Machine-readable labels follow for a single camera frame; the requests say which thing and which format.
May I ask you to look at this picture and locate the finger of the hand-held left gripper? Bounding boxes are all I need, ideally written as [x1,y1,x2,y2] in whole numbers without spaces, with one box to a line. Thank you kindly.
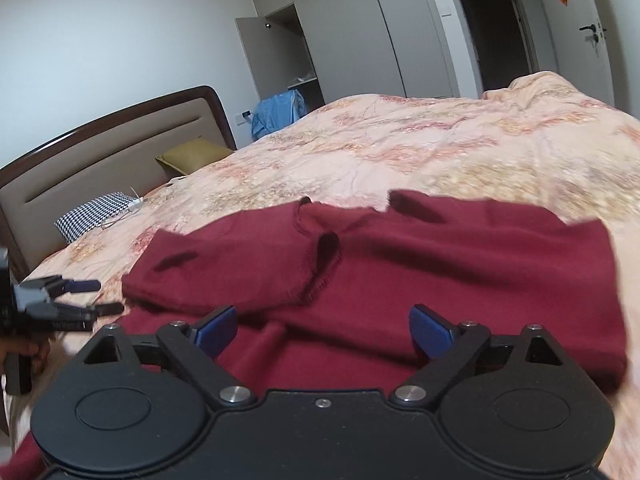
[22,301,125,334]
[14,275,102,307]

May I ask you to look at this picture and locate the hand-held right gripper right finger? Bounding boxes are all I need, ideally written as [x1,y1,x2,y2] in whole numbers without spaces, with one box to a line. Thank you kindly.
[390,303,576,409]

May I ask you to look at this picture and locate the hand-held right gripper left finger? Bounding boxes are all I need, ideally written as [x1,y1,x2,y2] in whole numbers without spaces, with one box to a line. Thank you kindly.
[75,305,257,410]

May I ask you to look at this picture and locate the dark red knit garment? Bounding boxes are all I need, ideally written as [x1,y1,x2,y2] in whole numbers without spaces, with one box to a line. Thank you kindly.
[0,190,632,480]

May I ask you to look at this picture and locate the blue clothes heap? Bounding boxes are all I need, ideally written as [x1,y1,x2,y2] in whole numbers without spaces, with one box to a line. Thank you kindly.
[250,89,307,142]

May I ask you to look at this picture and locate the person's left hand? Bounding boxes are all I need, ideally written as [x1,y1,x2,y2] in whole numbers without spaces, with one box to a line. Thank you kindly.
[0,336,49,377]

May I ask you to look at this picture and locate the houndstooth black white pillow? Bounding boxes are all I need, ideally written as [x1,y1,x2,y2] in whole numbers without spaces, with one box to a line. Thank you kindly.
[54,191,144,245]

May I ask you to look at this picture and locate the beige padded headboard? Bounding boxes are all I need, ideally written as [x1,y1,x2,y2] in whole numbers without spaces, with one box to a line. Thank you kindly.
[0,86,239,282]

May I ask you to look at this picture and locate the olive green pillow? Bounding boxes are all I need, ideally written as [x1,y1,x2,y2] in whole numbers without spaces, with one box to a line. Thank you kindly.
[155,140,236,177]

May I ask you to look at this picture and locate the floral peach blanket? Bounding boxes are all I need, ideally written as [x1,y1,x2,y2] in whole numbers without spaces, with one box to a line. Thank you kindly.
[0,71,640,480]

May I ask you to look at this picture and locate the white room door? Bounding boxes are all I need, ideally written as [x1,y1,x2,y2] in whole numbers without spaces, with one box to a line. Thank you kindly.
[536,0,617,107]

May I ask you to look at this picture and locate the grey built-in wardrobe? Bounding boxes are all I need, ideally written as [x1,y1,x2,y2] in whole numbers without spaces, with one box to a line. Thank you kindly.
[235,0,459,112]

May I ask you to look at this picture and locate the white charger with cable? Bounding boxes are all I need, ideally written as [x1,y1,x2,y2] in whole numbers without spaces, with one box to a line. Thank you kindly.
[100,187,147,230]

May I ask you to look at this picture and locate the black door handle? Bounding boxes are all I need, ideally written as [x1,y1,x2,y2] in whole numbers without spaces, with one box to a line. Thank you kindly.
[579,19,607,52]

